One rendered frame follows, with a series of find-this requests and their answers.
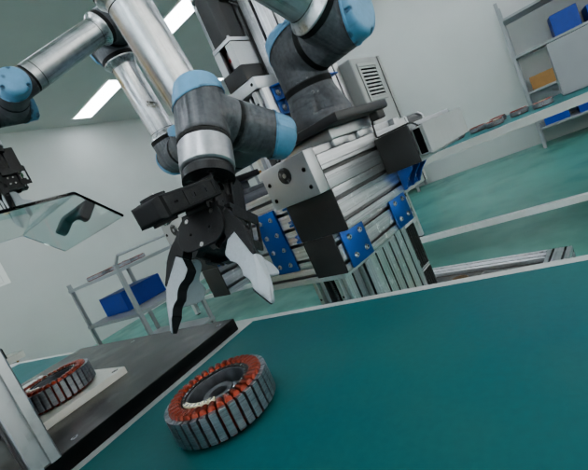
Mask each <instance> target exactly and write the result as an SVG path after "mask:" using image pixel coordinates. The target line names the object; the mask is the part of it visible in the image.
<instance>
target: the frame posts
mask: <svg viewBox="0 0 588 470"><path fill-rule="evenodd" d="M0 434H1V436H2V437H3V438H4V440H5V442H6V443H7V446H8V447H9V449H10V451H11V452H12V454H13V456H14V457H15V459H16V461H17V462H18V464H19V466H20V468H21V470H45V469H44V467H45V466H46V465H48V464H49V463H54V462H55V461H57V460H58V459H59V458H60V457H61V456H62V455H61V453H60V452H59V451H58V449H57V447H56V445H55V444H54V442H53V440H52V438H51V437H50V435H49V432H48V431H47V429H46V427H45V425H44V424H43V422H42V421H41V419H40V418H39V416H38V414H37V413H36V411H35V408H34V407H33V405H32V403H31V401H30V400H29V398H28V396H27V394H26V393H25V391H24V390H23V388H22V387H21V384H20V382H19V381H18V379H17V377H16V375H15V374H14V372H13V370H12V369H11V367H10V365H9V363H8V362H7V359H6V357H5V356H4V355H3V353H2V351H1V350H0Z"/></svg>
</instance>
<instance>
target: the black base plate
mask: <svg viewBox="0 0 588 470"><path fill-rule="evenodd" d="M237 330H238V327H237V325H236V323H235V322H234V319H229V320H224V321H219V322H214V323H210V324H205V325H196V326H191V327H186V328H181V329H178V331H177V334H173V333H171V331H167V332H162V333H158V334H153V335H148V336H143V337H139V338H134V339H125V340H120V341H115V342H110V343H106V344H101V345H96V346H91V347H87V348H82V349H79V350H78V351H76V352H74V353H72V354H70V355H69V356H67V357H65V358H64V359H63V360H61V361H60V362H58V363H56V364H55V365H53V366H51V367H49V368H47V369H46V370H44V371H42V372H41V373H39V374H37V375H35V376H34V377H32V378H30V379H29V380H27V381H26V382H24V383H22V384H21V387H22V386H24V385H25V384H27V383H29V382H30V381H32V380H34V379H36V378H38V377H39V376H44V375H48V373H50V372H51V373H52V371H53V370H54V369H58V367H60V366H63V365H66V364H68V363H70V362H72V361H75V360H78V359H89V361H90V363H91V366H92V368H93V369H103V368H111V367H120V366H125V368H126V370H127V373H126V374H125V375H123V376H122V377H121V378H119V379H118V380H116V381H115V382H113V383H112V384H111V385H109V386H108V387H106V388H105V389H104V390H102V391H101V392H100V393H98V394H97V395H96V396H95V397H93V398H92V399H90V400H89V401H88V402H86V403H85V404H83V405H82V406H81V407H79V408H78V409H76V410H75V411H73V412H72V413H71V414H69V415H68V416H66V417H65V418H64V419H62V420H61V421H60V422H58V423H56V424H55V425H54V426H52V427H51V428H49V429H48V432H49V435H50V437H51V438H52V440H53V442H54V444H55V445H56V447H57V449H58V451H59V452H60V453H61V455H62V456H61V457H60V458H59V459H58V460H57V461H55V462H54V463H49V464H48V465H46V466H45V467H44V469H45V470H72V469H73V468H74V467H75V466H76V465H78V464H79V463H80V462H81V461H82V460H84V459H85V458H86V457H87V456H88V455H90V454H91V453H92V452H93V451H94V450H96V449H97V448H98V447H99V446H100V445H102V444H103V443H104V442H105V441H106V440H107V439H108V438H109V437H111V436H112V435H113V434H115V433H116V432H117V431H118V430H119V429H120V428H121V427H122V426H123V425H125V424H126V423H127V422H128V421H130V420H131V419H132V418H133V417H134V416H135V415H137V414H138V413H139V412H140V411H141V410H143V409H144V408H145V407H146V406H148V405H149V404H150V403H151V402H152V401H154V400H155V399H156V398H157V397H158V396H159V395H161V394H162V393H163V392H164V391H166V390H167V389H168V388H169V387H170V386H172V385H173V384H174V383H175V382H176V381H177V380H179V379H180V378H181V377H182V376H184V375H185V374H186V373H187V372H188V371H190V370H191V369H192V368H193V367H194V366H196V365H197V364H198V363H199V362H200V361H202V360H203V359H204V357H205V356H207V355H208V354H209V353H210V352H211V351H213V350H214V349H215V348H216V347H217V346H219V345H220V344H221V343H222V342H223V341H225V340H226V339H227V338H228V337H229V336H231V335H232V334H233V333H234V332H235V331H237ZM0 470H21V468H20V466H19V464H18V462H17V461H16V459H15V457H14V456H13V454H12V452H11V451H10V449H9V447H8V446H7V443H6V442H5V440H4V438H3V437H1V438H0Z"/></svg>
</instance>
